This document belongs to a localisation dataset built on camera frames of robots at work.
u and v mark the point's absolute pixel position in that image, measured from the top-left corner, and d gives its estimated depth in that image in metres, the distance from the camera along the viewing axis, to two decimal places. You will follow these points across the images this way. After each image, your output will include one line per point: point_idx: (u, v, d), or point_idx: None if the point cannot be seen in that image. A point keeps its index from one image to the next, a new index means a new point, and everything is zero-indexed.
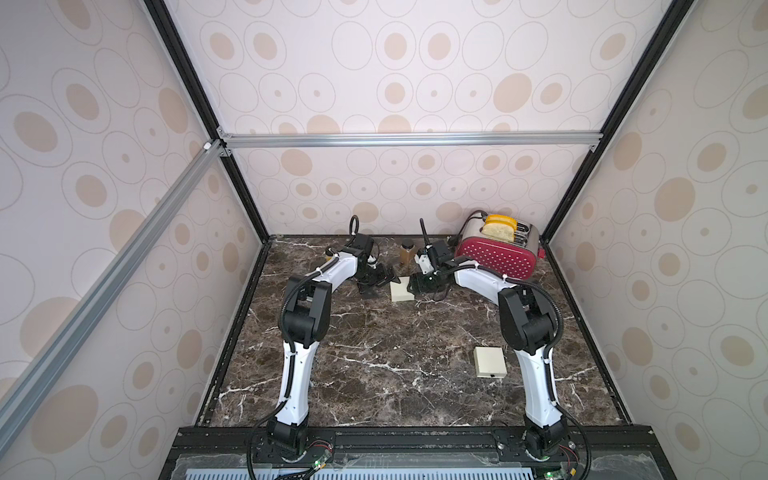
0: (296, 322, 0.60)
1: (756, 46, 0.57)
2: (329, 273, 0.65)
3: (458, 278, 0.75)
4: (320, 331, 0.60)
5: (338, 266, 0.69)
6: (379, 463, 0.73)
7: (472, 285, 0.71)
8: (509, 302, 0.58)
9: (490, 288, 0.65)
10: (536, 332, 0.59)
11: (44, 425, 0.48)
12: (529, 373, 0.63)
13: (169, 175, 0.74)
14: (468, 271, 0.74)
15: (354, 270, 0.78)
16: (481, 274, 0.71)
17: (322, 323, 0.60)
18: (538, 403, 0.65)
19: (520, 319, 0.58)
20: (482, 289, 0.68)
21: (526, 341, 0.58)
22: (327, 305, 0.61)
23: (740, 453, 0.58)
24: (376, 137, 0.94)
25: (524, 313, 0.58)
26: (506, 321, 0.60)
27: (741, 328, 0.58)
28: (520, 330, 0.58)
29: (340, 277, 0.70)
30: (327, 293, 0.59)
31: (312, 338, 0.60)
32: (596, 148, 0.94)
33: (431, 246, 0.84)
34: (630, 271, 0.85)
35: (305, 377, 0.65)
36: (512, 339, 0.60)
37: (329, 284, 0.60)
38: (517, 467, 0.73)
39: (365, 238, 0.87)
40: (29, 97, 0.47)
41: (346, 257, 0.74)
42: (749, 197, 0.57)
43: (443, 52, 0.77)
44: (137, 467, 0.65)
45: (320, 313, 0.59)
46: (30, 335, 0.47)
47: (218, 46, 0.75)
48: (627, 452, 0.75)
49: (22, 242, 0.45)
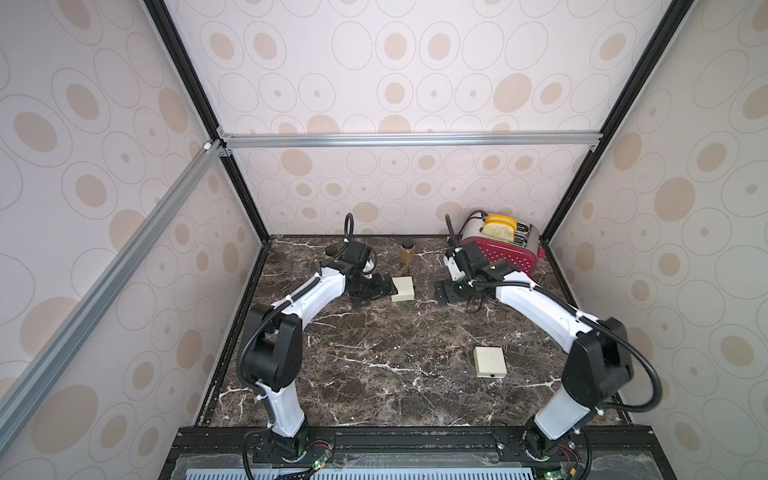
0: (258, 363, 0.49)
1: (755, 46, 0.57)
2: (303, 303, 0.53)
3: (504, 297, 0.59)
4: (284, 375, 0.48)
5: (316, 291, 0.57)
6: (379, 463, 0.73)
7: (518, 307, 0.57)
8: (588, 354, 0.44)
9: (548, 321, 0.52)
10: (614, 386, 0.47)
11: (44, 426, 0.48)
12: (564, 406, 0.57)
13: (169, 175, 0.74)
14: (521, 292, 0.57)
15: (339, 292, 0.64)
16: (540, 301, 0.55)
17: (289, 364, 0.49)
18: (559, 426, 0.61)
19: (600, 374, 0.45)
20: (533, 316, 0.55)
21: (600, 398, 0.45)
22: (294, 343, 0.48)
23: (740, 453, 0.58)
24: (376, 137, 0.94)
25: (604, 366, 0.45)
26: (576, 369, 0.47)
27: (741, 328, 0.58)
28: (598, 387, 0.45)
29: (318, 304, 0.57)
30: (295, 330, 0.47)
31: (275, 382, 0.48)
32: (596, 147, 0.94)
33: (459, 250, 0.69)
34: (630, 271, 0.85)
35: (288, 406, 0.59)
36: (579, 389, 0.48)
37: (297, 321, 0.48)
38: (517, 467, 0.73)
39: (360, 247, 0.73)
40: (30, 97, 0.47)
41: (330, 278, 0.61)
42: (749, 197, 0.57)
43: (444, 51, 0.77)
44: (137, 467, 0.65)
45: (286, 354, 0.47)
46: (31, 335, 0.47)
47: (218, 46, 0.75)
48: (627, 452, 0.75)
49: (22, 242, 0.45)
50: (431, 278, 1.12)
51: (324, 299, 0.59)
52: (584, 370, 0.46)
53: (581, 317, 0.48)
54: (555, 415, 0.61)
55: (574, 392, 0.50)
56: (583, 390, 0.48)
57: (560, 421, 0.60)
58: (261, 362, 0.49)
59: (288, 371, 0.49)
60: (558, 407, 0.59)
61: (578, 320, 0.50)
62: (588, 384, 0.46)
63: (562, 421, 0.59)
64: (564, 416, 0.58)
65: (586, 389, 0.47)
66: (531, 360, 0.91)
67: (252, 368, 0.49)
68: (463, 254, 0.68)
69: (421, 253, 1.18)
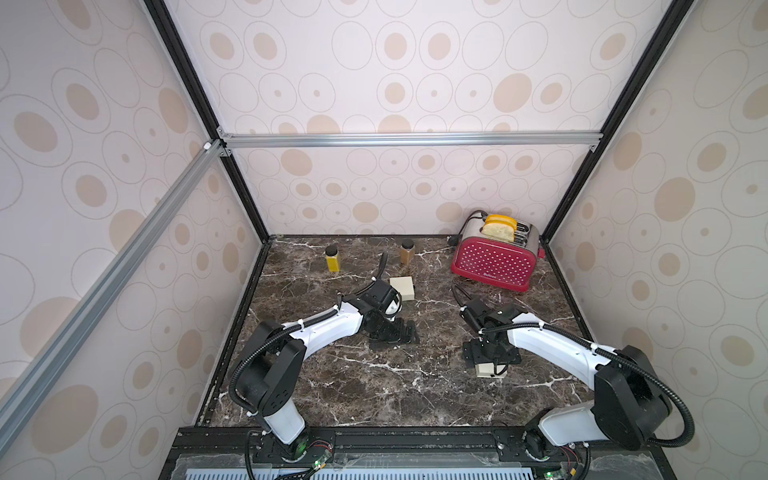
0: (248, 380, 0.46)
1: (755, 46, 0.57)
2: (313, 332, 0.51)
3: (515, 340, 0.59)
4: (271, 402, 0.45)
5: (329, 324, 0.55)
6: (379, 464, 0.73)
7: (535, 349, 0.56)
8: (614, 389, 0.42)
9: (567, 358, 0.50)
10: (652, 422, 0.43)
11: (44, 426, 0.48)
12: (580, 425, 0.55)
13: (169, 175, 0.74)
14: (531, 332, 0.57)
15: (353, 330, 0.62)
16: (552, 339, 0.54)
17: (279, 390, 0.46)
18: (566, 437, 0.60)
19: (633, 410, 0.42)
20: (550, 355, 0.54)
21: (641, 437, 0.42)
22: (291, 369, 0.45)
23: (740, 453, 0.58)
24: (376, 138, 0.94)
25: (635, 402, 0.43)
26: (606, 408, 0.45)
27: (741, 328, 0.58)
28: (634, 425, 0.42)
29: (329, 338, 0.56)
30: (297, 356, 0.45)
31: (259, 407, 0.45)
32: (596, 147, 0.94)
33: (465, 307, 0.72)
34: (630, 271, 0.85)
35: (283, 417, 0.57)
36: (615, 429, 0.45)
37: (300, 348, 0.46)
38: (517, 467, 0.73)
39: (385, 288, 0.71)
40: (30, 97, 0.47)
41: (346, 314, 0.60)
42: (749, 197, 0.57)
43: (444, 52, 0.77)
44: (137, 467, 0.65)
45: (278, 380, 0.45)
46: (30, 335, 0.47)
47: (218, 46, 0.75)
48: (627, 452, 0.75)
49: (22, 241, 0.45)
50: (431, 278, 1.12)
51: (335, 335, 0.57)
52: (615, 407, 0.43)
53: (596, 350, 0.49)
54: (566, 429, 0.59)
55: (609, 431, 0.46)
56: (620, 430, 0.44)
57: (571, 436, 0.59)
58: (251, 382, 0.46)
59: (277, 399, 0.46)
60: (574, 427, 0.57)
61: (595, 354, 0.49)
62: (624, 423, 0.43)
63: (572, 435, 0.58)
64: (578, 435, 0.57)
65: (623, 428, 0.44)
66: (531, 360, 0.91)
67: (242, 385, 0.46)
68: (468, 310, 0.72)
69: (421, 253, 1.18)
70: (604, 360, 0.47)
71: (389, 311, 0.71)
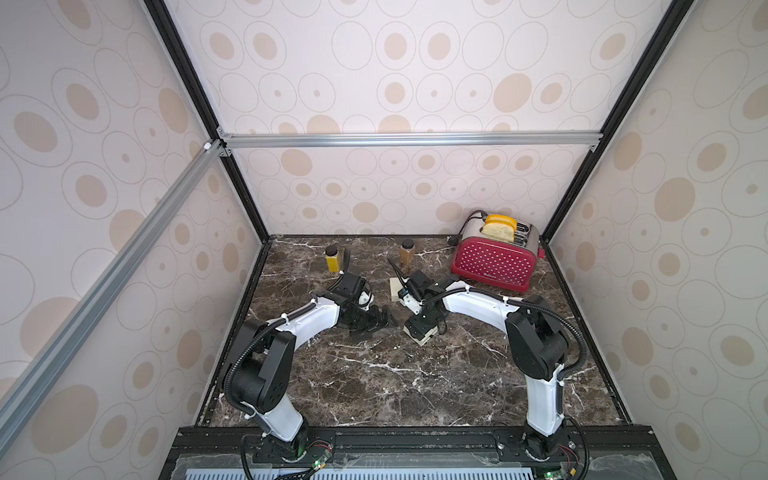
0: (243, 382, 0.46)
1: (755, 46, 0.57)
2: (298, 323, 0.53)
3: (449, 305, 0.66)
4: (269, 397, 0.46)
5: (311, 315, 0.57)
6: (379, 463, 0.73)
7: (467, 311, 0.63)
8: (521, 330, 0.51)
9: (491, 315, 0.57)
10: (555, 355, 0.53)
11: (44, 426, 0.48)
12: (537, 392, 0.59)
13: (169, 175, 0.74)
14: (462, 297, 0.65)
15: (333, 322, 0.65)
16: (478, 299, 0.62)
17: (275, 385, 0.46)
18: (548, 418, 0.61)
19: (537, 345, 0.51)
20: (481, 315, 0.60)
21: (546, 368, 0.51)
22: (285, 361, 0.47)
23: (739, 453, 0.59)
24: (376, 137, 0.94)
25: (538, 337, 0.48)
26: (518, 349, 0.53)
27: (741, 328, 0.58)
28: (539, 357, 0.51)
29: (312, 331, 0.57)
30: (289, 347, 0.46)
31: (258, 405, 0.45)
32: (596, 148, 0.94)
33: (407, 279, 0.77)
34: (630, 272, 0.85)
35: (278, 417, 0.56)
36: (526, 366, 0.54)
37: (290, 338, 0.47)
38: (517, 467, 0.73)
39: (355, 279, 0.74)
40: (30, 98, 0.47)
41: (324, 305, 0.62)
42: (750, 197, 0.57)
43: (444, 51, 0.77)
44: (137, 467, 0.65)
45: (273, 374, 0.45)
46: (31, 335, 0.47)
47: (219, 46, 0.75)
48: (627, 452, 0.75)
49: (21, 242, 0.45)
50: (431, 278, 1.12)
51: (316, 328, 0.58)
52: (523, 346, 0.51)
53: (508, 302, 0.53)
54: (539, 408, 0.62)
55: (522, 368, 0.55)
56: (530, 367, 0.53)
57: (546, 413, 0.61)
58: (247, 382, 0.46)
59: (274, 393, 0.47)
60: (535, 396, 0.60)
61: (507, 304, 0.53)
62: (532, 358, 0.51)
63: (548, 414, 0.60)
64: (548, 407, 0.59)
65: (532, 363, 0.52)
66: None
67: (238, 389, 0.46)
68: (410, 279, 0.77)
69: (421, 253, 1.18)
70: (514, 307, 0.56)
71: (361, 302, 0.78)
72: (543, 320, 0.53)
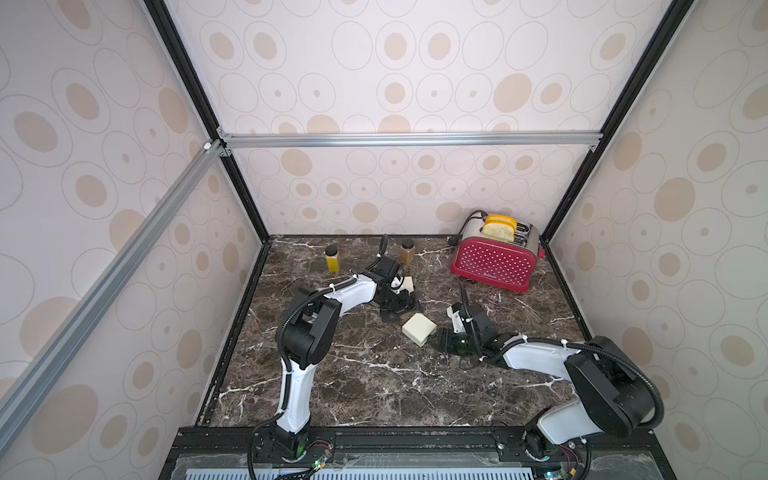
0: (294, 338, 0.55)
1: (755, 46, 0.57)
2: (343, 293, 0.60)
3: (510, 361, 0.64)
4: (317, 353, 0.54)
5: (353, 287, 0.64)
6: (379, 464, 0.73)
7: (528, 364, 0.60)
8: (584, 372, 0.46)
9: (550, 362, 0.54)
10: (634, 405, 0.45)
11: (44, 426, 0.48)
12: (579, 423, 0.55)
13: (169, 176, 0.74)
14: (520, 348, 0.63)
15: (371, 297, 0.72)
16: (535, 349, 0.60)
17: (322, 343, 0.54)
18: (565, 435, 0.60)
19: (607, 391, 0.45)
20: (544, 365, 0.56)
21: (624, 420, 0.43)
22: (332, 324, 0.54)
23: (740, 453, 0.58)
24: (376, 137, 0.94)
25: (611, 384, 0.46)
26: (589, 397, 0.47)
27: (741, 328, 0.58)
28: (612, 405, 0.44)
29: (353, 302, 0.64)
30: (335, 312, 0.54)
31: (307, 358, 0.54)
32: (596, 147, 0.94)
33: (472, 319, 0.72)
34: (631, 272, 0.85)
35: (304, 394, 0.62)
36: (603, 418, 0.46)
37: (338, 303, 0.55)
38: (517, 467, 0.73)
39: (391, 263, 0.81)
40: (29, 97, 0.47)
41: (364, 280, 0.69)
42: (749, 197, 0.57)
43: (444, 51, 0.77)
44: (137, 467, 0.65)
45: (322, 332, 0.53)
46: (31, 335, 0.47)
47: (219, 46, 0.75)
48: (627, 452, 0.75)
49: (22, 242, 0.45)
50: (431, 278, 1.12)
51: (357, 299, 0.66)
52: (593, 393, 0.46)
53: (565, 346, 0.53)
54: (564, 426, 0.59)
55: (602, 423, 0.47)
56: (607, 419, 0.46)
57: (570, 434, 0.59)
58: (298, 338, 0.54)
59: (320, 351, 0.55)
60: (570, 424, 0.57)
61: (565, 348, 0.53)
62: (606, 408, 0.45)
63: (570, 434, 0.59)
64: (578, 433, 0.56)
65: (607, 414, 0.45)
66: None
67: (289, 343, 0.55)
68: (473, 324, 0.73)
69: (421, 253, 1.18)
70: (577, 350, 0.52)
71: (394, 285, 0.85)
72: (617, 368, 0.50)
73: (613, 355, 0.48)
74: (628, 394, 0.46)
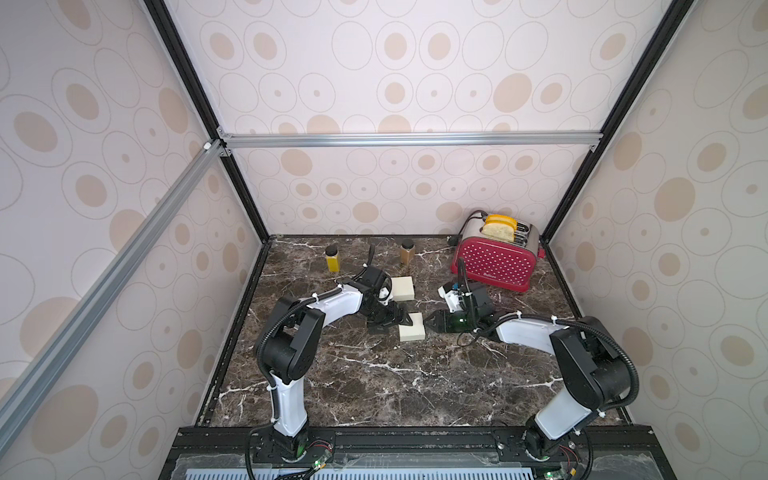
0: (274, 351, 0.51)
1: (755, 46, 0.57)
2: (327, 303, 0.57)
3: (502, 336, 0.67)
4: (298, 368, 0.50)
5: (338, 298, 0.61)
6: (379, 464, 0.73)
7: (519, 340, 0.63)
8: (566, 345, 0.49)
9: (541, 337, 0.56)
10: (611, 382, 0.47)
11: (44, 426, 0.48)
12: (566, 405, 0.57)
13: (169, 175, 0.74)
14: (512, 322, 0.66)
15: (356, 307, 0.69)
16: (526, 324, 0.62)
17: (304, 357, 0.51)
18: (560, 427, 0.61)
19: (586, 364, 0.48)
20: (534, 342, 0.59)
21: (598, 394, 0.46)
22: (314, 336, 0.51)
23: (740, 453, 0.58)
24: (376, 137, 0.94)
25: (589, 358, 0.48)
26: (569, 370, 0.49)
27: (741, 328, 0.58)
28: (588, 377, 0.47)
29: (338, 312, 0.62)
30: (318, 322, 0.51)
31: (287, 373, 0.50)
32: (596, 148, 0.94)
33: (470, 293, 0.76)
34: (630, 271, 0.85)
35: (295, 402, 0.60)
36: (580, 390, 0.49)
37: (320, 313, 0.52)
38: (517, 467, 0.73)
39: (377, 272, 0.79)
40: (30, 98, 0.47)
41: (349, 290, 0.66)
42: (749, 197, 0.57)
43: (444, 52, 0.77)
44: (137, 467, 0.65)
45: (303, 345, 0.50)
46: (31, 335, 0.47)
47: (219, 46, 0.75)
48: (627, 452, 0.75)
49: (22, 242, 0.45)
50: (431, 278, 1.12)
51: (342, 310, 0.64)
52: (573, 365, 0.48)
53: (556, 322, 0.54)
54: (557, 416, 0.60)
55: (576, 395, 0.50)
56: (583, 392, 0.48)
57: (562, 423, 0.60)
58: (278, 353, 0.51)
59: (302, 364, 0.51)
60: (560, 407, 0.59)
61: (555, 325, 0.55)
62: (583, 380, 0.47)
63: (563, 422, 0.59)
64: (569, 420, 0.57)
65: (584, 386, 0.48)
66: (531, 360, 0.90)
67: (270, 358, 0.51)
68: (472, 298, 0.76)
69: (421, 253, 1.18)
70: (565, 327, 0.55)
71: (382, 296, 0.83)
72: (601, 348, 0.52)
73: (597, 332, 0.50)
74: (605, 370, 0.48)
